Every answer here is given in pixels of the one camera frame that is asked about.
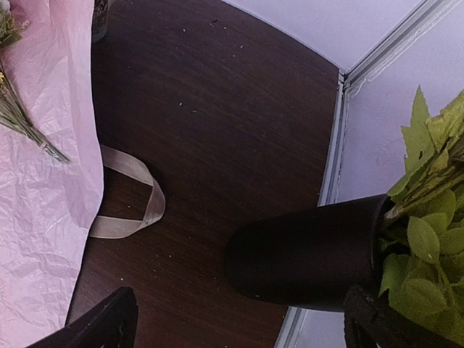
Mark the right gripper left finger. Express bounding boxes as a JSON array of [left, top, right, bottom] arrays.
[[30, 287, 138, 348]]

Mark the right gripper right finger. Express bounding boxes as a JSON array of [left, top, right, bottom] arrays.
[[344, 285, 459, 348]]

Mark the tan satin ribbon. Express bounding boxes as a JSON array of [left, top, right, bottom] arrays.
[[89, 145, 166, 239]]

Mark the green fern white flower bunch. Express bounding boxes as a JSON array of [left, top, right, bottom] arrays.
[[378, 90, 463, 346]]

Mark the pink wrapping paper sheet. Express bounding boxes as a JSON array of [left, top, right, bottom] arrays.
[[1, 1, 103, 347]]

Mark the black cylindrical vase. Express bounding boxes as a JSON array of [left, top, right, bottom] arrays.
[[224, 194, 393, 312]]

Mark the yellow small flower bunch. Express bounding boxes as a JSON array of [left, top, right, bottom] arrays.
[[1, 4, 70, 164]]

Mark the beige floral mug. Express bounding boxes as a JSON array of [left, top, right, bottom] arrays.
[[91, 0, 113, 44]]

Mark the right aluminium frame post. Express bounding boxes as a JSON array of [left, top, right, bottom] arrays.
[[340, 0, 457, 95]]

